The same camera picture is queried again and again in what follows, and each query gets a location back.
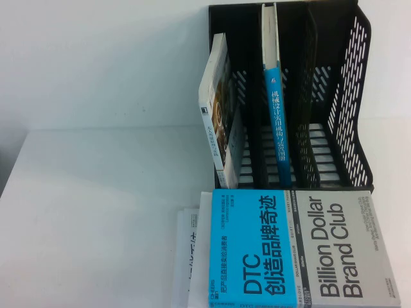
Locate blue spine hardcover book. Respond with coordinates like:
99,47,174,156
260,2,293,187

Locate white paperback book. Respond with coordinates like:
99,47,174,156
197,31,249,190

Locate white car suspension book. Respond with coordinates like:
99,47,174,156
171,207,210,308

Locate blue grey Billion Dollar book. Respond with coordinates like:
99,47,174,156
199,188,403,308

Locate black perforated plastic book stand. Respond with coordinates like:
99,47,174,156
207,0,375,194

